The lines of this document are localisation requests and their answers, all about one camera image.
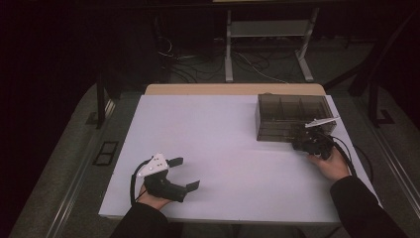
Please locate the person's right hand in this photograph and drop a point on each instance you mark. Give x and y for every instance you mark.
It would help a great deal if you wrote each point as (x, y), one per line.
(333, 168)

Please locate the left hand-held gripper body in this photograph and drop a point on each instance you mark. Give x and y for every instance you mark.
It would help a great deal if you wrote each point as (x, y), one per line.
(161, 185)

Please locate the smoky clear drawer organizer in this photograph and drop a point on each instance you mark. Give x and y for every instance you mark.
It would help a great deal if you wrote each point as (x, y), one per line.
(287, 110)

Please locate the black metal stand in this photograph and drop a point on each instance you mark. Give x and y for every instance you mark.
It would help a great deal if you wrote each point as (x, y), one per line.
(100, 105)
(374, 99)

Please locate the person's left hand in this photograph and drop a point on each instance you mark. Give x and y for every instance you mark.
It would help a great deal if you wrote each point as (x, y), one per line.
(153, 202)

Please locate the white metal desk frame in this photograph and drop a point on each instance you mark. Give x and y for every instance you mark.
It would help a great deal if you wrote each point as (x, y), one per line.
(269, 29)

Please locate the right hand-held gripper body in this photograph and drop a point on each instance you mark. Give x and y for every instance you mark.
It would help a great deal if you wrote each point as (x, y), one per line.
(317, 143)

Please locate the black floor socket box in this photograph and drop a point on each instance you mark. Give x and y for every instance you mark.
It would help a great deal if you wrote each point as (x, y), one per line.
(106, 152)

